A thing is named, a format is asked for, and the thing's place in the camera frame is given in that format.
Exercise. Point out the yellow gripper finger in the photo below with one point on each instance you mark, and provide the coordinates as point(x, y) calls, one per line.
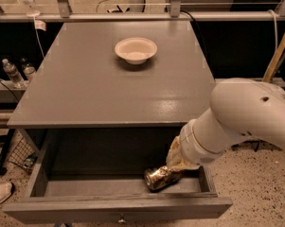
point(183, 165)
point(174, 157)

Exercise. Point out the crushed orange soda can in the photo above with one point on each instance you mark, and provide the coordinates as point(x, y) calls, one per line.
point(161, 177)

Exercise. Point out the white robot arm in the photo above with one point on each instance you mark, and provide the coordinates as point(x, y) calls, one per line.
point(239, 110)

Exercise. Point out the metal drawer knob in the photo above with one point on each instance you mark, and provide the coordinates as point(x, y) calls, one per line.
point(121, 220)

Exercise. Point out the open grey top drawer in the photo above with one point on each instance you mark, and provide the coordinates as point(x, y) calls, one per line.
point(98, 175)

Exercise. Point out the grey wooden cabinet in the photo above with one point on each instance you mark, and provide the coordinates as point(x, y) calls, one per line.
point(84, 84)

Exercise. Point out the white paper bowl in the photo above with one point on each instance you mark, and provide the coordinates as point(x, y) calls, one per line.
point(136, 50)

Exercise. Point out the clear water bottle right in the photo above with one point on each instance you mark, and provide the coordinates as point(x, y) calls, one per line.
point(28, 69)

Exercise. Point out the clear water bottle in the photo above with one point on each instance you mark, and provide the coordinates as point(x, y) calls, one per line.
point(13, 74)
point(28, 69)

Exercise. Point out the clear water bottle left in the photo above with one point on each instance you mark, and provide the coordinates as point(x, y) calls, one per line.
point(13, 74)

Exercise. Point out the yellow wooden frame cart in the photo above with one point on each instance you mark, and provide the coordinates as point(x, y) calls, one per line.
point(272, 67)

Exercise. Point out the black wire basket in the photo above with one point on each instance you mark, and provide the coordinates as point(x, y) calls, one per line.
point(23, 156)

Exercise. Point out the metal frame rail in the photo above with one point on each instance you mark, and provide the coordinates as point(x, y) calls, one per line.
point(198, 16)

